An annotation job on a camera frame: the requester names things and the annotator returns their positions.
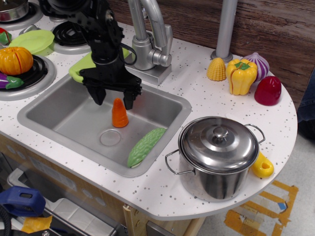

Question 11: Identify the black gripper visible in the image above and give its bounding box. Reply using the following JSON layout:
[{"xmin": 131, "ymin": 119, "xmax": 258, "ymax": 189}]
[{"xmin": 80, "ymin": 58, "xmax": 142, "ymax": 110}]

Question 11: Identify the orange toy carrot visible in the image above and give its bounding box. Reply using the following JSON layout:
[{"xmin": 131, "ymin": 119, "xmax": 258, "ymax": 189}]
[{"xmin": 112, "ymin": 98, "xmax": 129, "ymax": 128}]

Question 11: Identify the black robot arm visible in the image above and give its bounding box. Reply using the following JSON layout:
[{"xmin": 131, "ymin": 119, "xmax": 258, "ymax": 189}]
[{"xmin": 39, "ymin": 0, "xmax": 142, "ymax": 110}]

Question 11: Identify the green plastic cutting board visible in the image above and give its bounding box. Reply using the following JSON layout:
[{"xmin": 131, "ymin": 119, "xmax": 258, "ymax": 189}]
[{"xmin": 68, "ymin": 48, "xmax": 130, "ymax": 83}]

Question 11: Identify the silver toy faucet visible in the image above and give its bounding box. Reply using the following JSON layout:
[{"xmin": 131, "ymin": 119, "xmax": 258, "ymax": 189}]
[{"xmin": 126, "ymin": 0, "xmax": 173, "ymax": 85}]

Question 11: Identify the silver toy sink basin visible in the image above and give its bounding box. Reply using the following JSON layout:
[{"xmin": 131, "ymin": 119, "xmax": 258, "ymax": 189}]
[{"xmin": 17, "ymin": 75, "xmax": 191, "ymax": 177}]

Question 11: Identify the green toy bitter gourd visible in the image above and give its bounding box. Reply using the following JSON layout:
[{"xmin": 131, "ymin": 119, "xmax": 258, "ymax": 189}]
[{"xmin": 127, "ymin": 128, "xmax": 166, "ymax": 168}]

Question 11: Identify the front left stove burner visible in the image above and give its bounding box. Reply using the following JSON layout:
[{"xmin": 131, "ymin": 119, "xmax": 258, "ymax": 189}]
[{"xmin": 0, "ymin": 55, "xmax": 56, "ymax": 101}]

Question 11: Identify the light green plastic plate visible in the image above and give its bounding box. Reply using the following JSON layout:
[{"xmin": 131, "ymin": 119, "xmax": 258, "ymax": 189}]
[{"xmin": 9, "ymin": 29, "xmax": 55, "ymax": 54}]

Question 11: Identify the yellow toy corn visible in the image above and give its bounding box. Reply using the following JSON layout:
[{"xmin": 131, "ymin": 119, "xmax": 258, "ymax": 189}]
[{"xmin": 206, "ymin": 58, "xmax": 226, "ymax": 81}]

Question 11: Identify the orange toy pumpkin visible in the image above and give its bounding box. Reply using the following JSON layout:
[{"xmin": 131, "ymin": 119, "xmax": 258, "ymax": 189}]
[{"xmin": 0, "ymin": 47, "xmax": 33, "ymax": 75}]

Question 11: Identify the silver stove knob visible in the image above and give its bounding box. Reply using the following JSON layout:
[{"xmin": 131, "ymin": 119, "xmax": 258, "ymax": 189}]
[{"xmin": 19, "ymin": 24, "xmax": 40, "ymax": 35}]

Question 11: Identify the purple toy eggplant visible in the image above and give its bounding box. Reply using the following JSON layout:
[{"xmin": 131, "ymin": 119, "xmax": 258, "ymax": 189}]
[{"xmin": 0, "ymin": 73, "xmax": 24, "ymax": 89}]

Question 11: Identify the stainless steel pot lid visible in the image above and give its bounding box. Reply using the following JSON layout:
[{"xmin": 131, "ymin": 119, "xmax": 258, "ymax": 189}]
[{"xmin": 178, "ymin": 117, "xmax": 259, "ymax": 174}]

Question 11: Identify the back left stove burner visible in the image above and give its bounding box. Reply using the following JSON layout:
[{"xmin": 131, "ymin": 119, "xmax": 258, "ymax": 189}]
[{"xmin": 0, "ymin": 0, "xmax": 43, "ymax": 31}]

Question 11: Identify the red toy pepper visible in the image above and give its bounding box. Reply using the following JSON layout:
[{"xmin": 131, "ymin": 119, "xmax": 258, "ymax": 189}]
[{"xmin": 0, "ymin": 28, "xmax": 12, "ymax": 45}]

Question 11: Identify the yellow toy bell pepper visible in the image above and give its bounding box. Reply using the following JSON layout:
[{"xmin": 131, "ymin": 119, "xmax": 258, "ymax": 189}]
[{"xmin": 225, "ymin": 59, "xmax": 258, "ymax": 95}]

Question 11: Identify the small steel pot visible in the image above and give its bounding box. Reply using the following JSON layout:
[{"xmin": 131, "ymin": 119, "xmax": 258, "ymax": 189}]
[{"xmin": 0, "ymin": 0, "xmax": 29, "ymax": 23}]

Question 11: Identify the grey metal pole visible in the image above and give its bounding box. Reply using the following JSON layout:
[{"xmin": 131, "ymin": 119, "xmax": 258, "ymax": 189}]
[{"xmin": 211, "ymin": 0, "xmax": 238, "ymax": 63}]

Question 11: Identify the purple toy onion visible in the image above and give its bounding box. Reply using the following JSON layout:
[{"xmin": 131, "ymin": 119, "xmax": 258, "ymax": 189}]
[{"xmin": 243, "ymin": 52, "xmax": 270, "ymax": 82}]

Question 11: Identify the dark red toy fruit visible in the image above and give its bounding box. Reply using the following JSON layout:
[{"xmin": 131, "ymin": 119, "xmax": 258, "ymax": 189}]
[{"xmin": 254, "ymin": 76, "xmax": 282, "ymax": 106}]

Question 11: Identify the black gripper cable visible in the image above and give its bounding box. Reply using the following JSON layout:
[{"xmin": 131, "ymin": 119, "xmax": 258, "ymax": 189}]
[{"xmin": 120, "ymin": 43, "xmax": 137, "ymax": 66}]

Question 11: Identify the blue clamp handle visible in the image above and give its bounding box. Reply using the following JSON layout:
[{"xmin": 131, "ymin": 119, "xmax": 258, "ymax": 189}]
[{"xmin": 0, "ymin": 186, "xmax": 46, "ymax": 217}]

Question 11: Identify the yellow plastic utensil handle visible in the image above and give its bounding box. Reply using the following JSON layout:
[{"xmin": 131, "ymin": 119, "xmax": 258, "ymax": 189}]
[{"xmin": 251, "ymin": 152, "xmax": 274, "ymax": 178}]

